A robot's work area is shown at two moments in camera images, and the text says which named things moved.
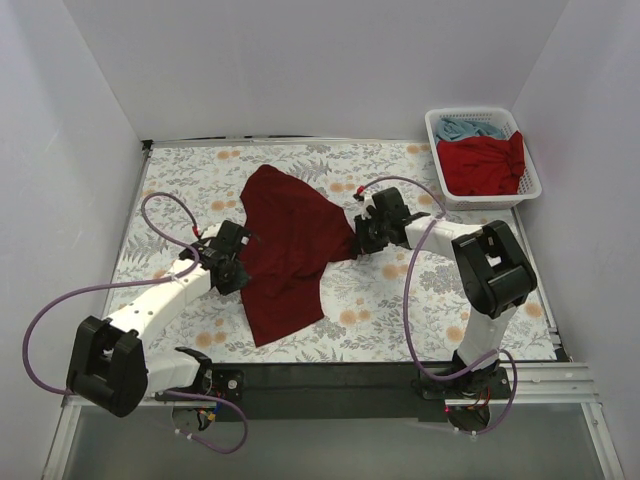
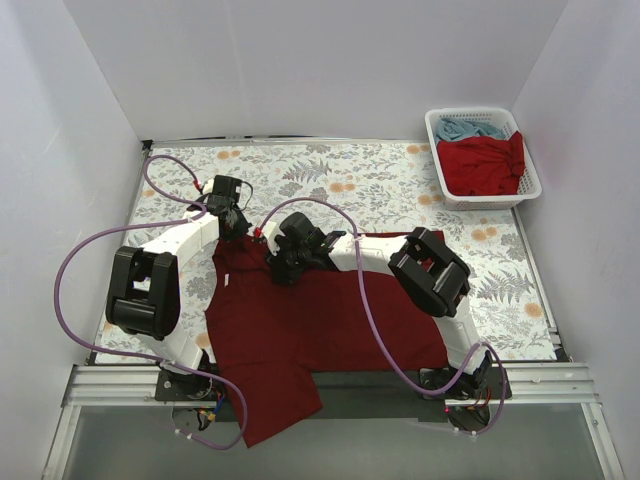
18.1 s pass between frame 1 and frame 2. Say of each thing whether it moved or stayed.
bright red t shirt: stayed
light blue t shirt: stayed
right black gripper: moved
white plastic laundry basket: stayed
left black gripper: moved
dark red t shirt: moved
